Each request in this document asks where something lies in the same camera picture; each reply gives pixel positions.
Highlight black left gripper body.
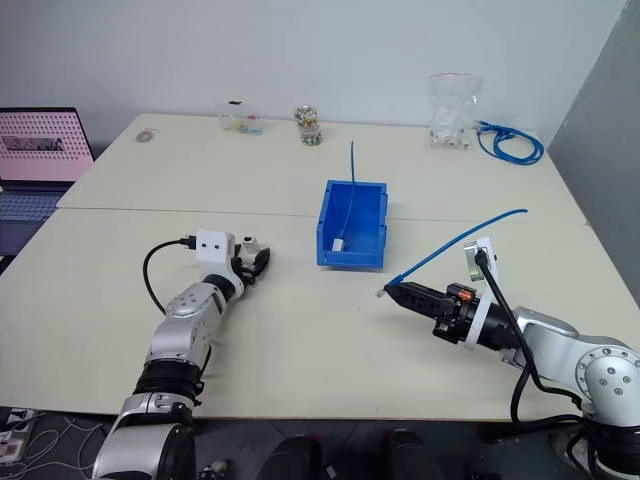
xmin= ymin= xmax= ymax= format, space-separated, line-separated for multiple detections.
xmin=230 ymin=244 xmax=259 ymax=285

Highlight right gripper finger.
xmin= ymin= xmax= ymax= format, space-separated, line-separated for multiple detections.
xmin=392 ymin=293 xmax=444 ymax=327
xmin=381 ymin=281 xmax=450 ymax=304

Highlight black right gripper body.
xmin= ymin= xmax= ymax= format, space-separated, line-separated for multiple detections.
xmin=431 ymin=282 xmax=477 ymax=347

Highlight blue network cable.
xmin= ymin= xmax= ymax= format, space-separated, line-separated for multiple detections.
xmin=374 ymin=208 xmax=529 ymax=299
xmin=337 ymin=140 xmax=358 ymax=245

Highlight blue plastic bin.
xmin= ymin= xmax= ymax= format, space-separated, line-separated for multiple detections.
xmin=314 ymin=178 xmax=390 ymax=274

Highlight jar of colourful beads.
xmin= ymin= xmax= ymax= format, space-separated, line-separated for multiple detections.
xmin=293 ymin=103 xmax=324 ymax=147

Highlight clear plastic container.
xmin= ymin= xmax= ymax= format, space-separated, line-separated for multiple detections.
xmin=215 ymin=98 xmax=265 ymax=137

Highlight clear bag of white couplers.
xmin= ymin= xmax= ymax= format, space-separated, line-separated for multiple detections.
xmin=427 ymin=71 xmax=484 ymax=151

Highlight open laptop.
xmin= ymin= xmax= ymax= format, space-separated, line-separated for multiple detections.
xmin=0 ymin=106 xmax=96 ymax=257

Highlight grey partition panel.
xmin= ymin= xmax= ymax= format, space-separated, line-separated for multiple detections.
xmin=546 ymin=0 xmax=640 ymax=227

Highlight white power strip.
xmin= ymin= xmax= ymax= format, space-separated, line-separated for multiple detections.
xmin=0 ymin=407 xmax=37 ymax=462

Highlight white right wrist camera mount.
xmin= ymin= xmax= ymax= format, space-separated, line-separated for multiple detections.
xmin=461 ymin=236 xmax=502 ymax=351

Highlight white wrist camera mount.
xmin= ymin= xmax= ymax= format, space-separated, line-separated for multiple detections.
xmin=194 ymin=229 xmax=246 ymax=297
xmin=461 ymin=236 xmax=502 ymax=351

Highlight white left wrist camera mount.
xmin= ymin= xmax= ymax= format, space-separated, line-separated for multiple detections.
xmin=194 ymin=229 xmax=246 ymax=297

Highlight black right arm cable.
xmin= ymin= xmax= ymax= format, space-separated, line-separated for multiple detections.
xmin=474 ymin=248 xmax=599 ymax=426

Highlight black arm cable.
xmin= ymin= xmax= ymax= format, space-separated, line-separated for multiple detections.
xmin=474 ymin=248 xmax=599 ymax=426
xmin=142 ymin=233 xmax=199 ymax=316

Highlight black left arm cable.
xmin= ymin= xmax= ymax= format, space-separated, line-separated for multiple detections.
xmin=142 ymin=233 xmax=199 ymax=316

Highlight coiled blue network cables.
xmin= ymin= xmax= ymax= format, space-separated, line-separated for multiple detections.
xmin=473 ymin=119 xmax=546 ymax=166

